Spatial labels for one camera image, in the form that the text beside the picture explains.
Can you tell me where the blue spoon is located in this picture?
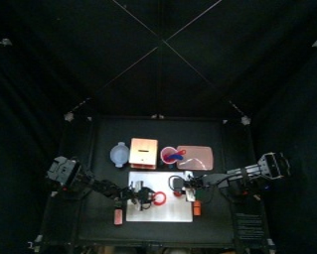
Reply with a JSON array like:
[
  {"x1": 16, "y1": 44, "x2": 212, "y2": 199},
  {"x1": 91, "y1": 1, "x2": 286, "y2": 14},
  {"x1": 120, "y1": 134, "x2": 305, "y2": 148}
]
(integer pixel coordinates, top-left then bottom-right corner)
[{"x1": 166, "y1": 152, "x2": 187, "y2": 163}]

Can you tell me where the wooden drawer box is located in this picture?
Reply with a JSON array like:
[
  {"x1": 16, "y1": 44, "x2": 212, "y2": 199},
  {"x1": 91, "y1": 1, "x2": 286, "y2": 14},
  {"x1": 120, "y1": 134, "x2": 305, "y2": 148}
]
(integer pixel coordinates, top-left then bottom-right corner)
[{"x1": 127, "y1": 137, "x2": 159, "y2": 171}]

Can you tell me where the white cutting board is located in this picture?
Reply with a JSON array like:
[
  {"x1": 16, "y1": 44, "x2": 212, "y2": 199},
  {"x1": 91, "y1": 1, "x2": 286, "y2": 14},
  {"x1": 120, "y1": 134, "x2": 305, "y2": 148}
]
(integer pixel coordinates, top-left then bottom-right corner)
[{"x1": 124, "y1": 170, "x2": 195, "y2": 223}]

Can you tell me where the orange rectangular block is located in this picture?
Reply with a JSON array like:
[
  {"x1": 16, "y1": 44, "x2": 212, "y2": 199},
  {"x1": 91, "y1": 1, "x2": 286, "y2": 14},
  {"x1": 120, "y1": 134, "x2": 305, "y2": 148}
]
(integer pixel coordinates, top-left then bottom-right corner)
[
  {"x1": 112, "y1": 207, "x2": 124, "y2": 226},
  {"x1": 191, "y1": 199, "x2": 203, "y2": 217}
]

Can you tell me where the pink rectangular tray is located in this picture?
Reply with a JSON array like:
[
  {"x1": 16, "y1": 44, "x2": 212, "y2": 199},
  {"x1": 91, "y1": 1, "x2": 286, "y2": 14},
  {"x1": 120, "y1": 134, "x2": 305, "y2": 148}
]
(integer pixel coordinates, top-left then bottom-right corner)
[{"x1": 175, "y1": 145, "x2": 215, "y2": 172}]

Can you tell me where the black printed label sheet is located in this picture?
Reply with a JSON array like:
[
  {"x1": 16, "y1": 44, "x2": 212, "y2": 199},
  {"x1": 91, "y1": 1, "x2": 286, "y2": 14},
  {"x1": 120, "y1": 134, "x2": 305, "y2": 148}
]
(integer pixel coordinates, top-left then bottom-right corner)
[{"x1": 234, "y1": 211, "x2": 266, "y2": 247}]

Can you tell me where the pale blue bowl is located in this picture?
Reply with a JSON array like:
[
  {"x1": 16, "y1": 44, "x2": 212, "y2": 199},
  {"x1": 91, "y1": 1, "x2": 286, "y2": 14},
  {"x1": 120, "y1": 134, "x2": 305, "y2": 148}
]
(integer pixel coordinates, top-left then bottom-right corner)
[{"x1": 108, "y1": 141, "x2": 131, "y2": 169}]

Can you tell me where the thin white cord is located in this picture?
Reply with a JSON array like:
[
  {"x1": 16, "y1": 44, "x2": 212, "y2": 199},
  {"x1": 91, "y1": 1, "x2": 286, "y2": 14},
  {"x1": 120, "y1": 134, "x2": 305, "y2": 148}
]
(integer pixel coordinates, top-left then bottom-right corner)
[
  {"x1": 69, "y1": 0, "x2": 223, "y2": 114},
  {"x1": 109, "y1": 0, "x2": 247, "y2": 117}
]

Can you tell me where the red dough ring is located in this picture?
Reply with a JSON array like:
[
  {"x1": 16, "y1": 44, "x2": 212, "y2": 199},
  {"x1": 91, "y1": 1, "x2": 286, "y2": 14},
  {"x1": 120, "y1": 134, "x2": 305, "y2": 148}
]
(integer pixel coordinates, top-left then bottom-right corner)
[{"x1": 151, "y1": 190, "x2": 168, "y2": 206}]

